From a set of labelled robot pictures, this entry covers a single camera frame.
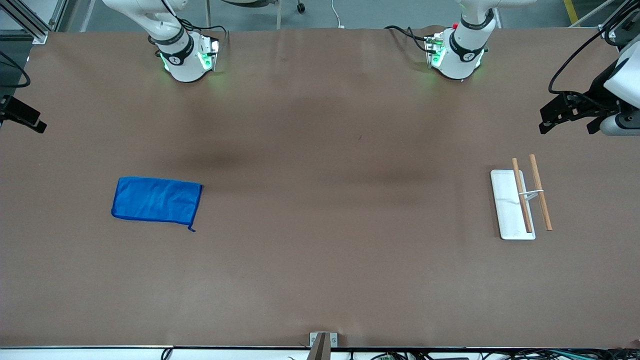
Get blue microfibre towel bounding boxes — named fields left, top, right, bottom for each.
left=111, top=176, right=203, bottom=232

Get white towel rack wooden bars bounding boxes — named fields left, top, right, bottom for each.
left=490, top=154, right=553, bottom=241

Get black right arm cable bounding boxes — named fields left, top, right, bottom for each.
left=0, top=50, right=31, bottom=89

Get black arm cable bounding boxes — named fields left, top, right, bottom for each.
left=0, top=50, right=31, bottom=89
left=548, top=0, right=640, bottom=96

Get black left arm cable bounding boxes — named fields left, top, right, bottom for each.
left=548, top=0, right=640, bottom=96

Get aluminium frame profile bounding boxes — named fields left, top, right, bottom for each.
left=570, top=0, right=632, bottom=28
left=0, top=0, right=68, bottom=45

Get black left base cable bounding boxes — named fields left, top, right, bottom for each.
left=384, top=25, right=432, bottom=55

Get black base cable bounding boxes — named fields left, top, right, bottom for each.
left=384, top=25, right=432, bottom=55
left=177, top=19, right=230, bottom=48

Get black right base cable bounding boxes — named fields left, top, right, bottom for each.
left=177, top=19, right=230, bottom=48

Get silver metal table bracket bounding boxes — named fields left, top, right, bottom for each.
left=309, top=332, right=338, bottom=348

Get brown camera mount post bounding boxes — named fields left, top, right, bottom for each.
left=306, top=332, right=332, bottom=360

